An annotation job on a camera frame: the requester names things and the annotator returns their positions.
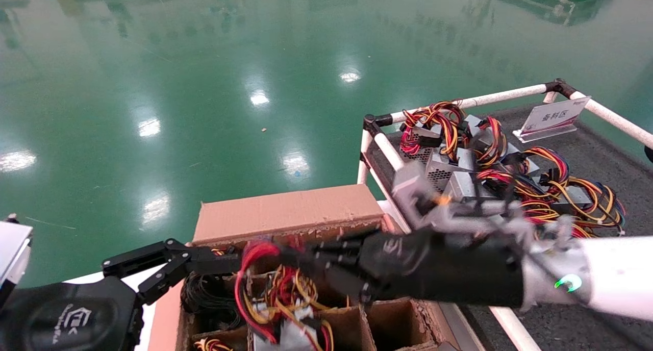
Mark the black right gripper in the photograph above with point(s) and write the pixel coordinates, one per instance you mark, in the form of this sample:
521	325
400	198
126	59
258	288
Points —
444	269

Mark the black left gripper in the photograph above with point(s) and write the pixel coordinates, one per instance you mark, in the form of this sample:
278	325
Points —
71	315

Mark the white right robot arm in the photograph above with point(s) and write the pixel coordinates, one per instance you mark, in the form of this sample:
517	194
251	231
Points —
612	274

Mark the cardboard box with dividers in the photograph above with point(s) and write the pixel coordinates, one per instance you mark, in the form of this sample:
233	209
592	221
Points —
285	210

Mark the mesh-sided power supply unit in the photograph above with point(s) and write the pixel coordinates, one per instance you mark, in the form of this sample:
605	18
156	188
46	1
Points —
416	152
441	172

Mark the clear acrylic label sign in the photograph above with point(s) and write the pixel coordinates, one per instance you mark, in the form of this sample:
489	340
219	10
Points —
553	117

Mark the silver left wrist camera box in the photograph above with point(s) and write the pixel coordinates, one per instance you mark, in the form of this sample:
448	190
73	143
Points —
13	251

